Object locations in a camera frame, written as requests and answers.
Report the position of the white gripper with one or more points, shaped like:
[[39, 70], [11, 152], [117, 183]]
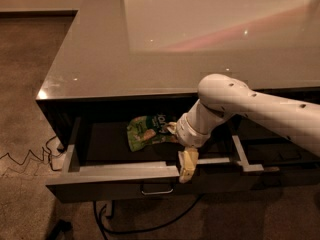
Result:
[[187, 132]]

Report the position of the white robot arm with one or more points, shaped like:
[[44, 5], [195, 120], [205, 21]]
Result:
[[221, 97]]

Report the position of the green snack bag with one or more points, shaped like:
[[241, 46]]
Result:
[[149, 130]]

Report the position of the cabinet leg foot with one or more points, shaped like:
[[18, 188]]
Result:
[[109, 209]]

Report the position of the grey counter cabinet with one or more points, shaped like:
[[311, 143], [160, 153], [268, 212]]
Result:
[[127, 58]]

